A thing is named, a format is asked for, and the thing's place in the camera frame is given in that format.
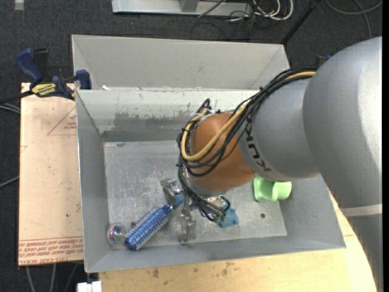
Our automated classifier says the small blue foam piece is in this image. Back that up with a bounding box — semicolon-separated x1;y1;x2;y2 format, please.
218;207;240;228

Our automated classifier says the clear iridescent glass ball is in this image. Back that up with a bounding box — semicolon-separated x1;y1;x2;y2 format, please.
106;222;127;247

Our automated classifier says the light green cup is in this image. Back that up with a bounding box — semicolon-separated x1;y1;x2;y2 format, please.
252;175;293;203

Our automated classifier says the grey metal bin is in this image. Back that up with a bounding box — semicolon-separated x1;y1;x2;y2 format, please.
71;34;346;274

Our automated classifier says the blue hairbrush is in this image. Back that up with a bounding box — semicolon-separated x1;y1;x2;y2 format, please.
124;193;185;251

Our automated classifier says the brown cardboard board red print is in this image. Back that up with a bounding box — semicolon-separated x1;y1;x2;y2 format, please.
18;82;84;267

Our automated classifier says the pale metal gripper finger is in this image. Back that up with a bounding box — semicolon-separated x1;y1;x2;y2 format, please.
160;178;184;208
178;212;198;243

